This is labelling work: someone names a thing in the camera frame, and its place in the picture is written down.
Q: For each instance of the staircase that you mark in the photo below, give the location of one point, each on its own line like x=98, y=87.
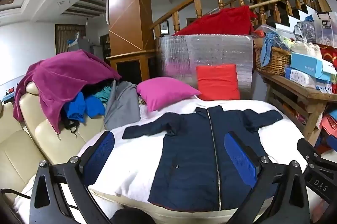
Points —
x=293, y=20

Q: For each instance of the navy blue zip jacket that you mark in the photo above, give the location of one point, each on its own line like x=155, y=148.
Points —
x=189, y=155

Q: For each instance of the brown striped curtain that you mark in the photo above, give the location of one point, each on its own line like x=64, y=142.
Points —
x=63, y=37

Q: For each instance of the red blanket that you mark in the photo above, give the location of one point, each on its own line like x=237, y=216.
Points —
x=221, y=21

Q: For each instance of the white fleece blanket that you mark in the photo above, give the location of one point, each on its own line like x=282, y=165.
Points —
x=131, y=168

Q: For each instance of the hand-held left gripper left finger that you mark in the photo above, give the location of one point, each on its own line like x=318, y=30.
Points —
x=98, y=158

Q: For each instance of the silver foil insulation mat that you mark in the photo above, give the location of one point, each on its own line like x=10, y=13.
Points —
x=210, y=50

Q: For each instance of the red gold patterned bag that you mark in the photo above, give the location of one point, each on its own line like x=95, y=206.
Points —
x=329, y=53

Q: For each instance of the white patterned tissue pack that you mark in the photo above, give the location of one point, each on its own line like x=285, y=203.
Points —
x=300, y=78

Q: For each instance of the orange-red pillow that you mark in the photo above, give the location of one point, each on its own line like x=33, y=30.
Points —
x=217, y=82

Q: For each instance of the grey cabinet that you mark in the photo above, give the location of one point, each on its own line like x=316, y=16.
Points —
x=89, y=49

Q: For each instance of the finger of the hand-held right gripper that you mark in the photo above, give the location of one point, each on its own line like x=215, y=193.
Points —
x=305, y=147

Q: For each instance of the stack of blue towels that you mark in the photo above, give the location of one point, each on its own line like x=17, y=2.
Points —
x=333, y=113

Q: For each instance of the wicker basket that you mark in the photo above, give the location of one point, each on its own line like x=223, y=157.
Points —
x=276, y=61

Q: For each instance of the wooden pillar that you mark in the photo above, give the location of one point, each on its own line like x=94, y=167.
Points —
x=126, y=3

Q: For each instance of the grey garment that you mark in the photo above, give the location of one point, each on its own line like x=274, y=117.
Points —
x=121, y=108

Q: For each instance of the framed wall picture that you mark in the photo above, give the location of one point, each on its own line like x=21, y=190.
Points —
x=164, y=26

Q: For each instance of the dotted plastic bag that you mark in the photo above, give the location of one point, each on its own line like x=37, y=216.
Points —
x=305, y=29

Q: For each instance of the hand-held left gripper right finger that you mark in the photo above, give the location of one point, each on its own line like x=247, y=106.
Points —
x=242, y=158

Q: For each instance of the white blue small packs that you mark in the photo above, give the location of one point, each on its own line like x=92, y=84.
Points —
x=323, y=87

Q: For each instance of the cream plastic bag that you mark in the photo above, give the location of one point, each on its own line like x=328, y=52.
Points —
x=305, y=49

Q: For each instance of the stack of coral towels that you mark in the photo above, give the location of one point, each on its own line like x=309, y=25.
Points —
x=330, y=126

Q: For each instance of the pile of clothes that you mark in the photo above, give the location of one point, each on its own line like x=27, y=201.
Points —
x=60, y=74

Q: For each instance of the clear plastic storage box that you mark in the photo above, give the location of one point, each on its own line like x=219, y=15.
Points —
x=326, y=29

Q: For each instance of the wooden side table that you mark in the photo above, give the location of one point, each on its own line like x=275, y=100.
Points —
x=297, y=93

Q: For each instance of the light blue cloth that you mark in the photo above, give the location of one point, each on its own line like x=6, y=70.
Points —
x=266, y=50

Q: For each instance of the cream leather sofa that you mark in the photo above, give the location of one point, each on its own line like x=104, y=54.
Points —
x=15, y=150

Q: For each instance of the pink pillow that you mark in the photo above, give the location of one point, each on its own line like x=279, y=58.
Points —
x=165, y=92

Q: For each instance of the light blue cardboard box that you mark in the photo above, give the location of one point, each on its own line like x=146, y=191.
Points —
x=308, y=66

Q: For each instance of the teal garment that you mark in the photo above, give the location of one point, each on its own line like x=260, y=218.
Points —
x=102, y=95

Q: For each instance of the bright blue garment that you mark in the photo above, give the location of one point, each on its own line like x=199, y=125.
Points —
x=76, y=108

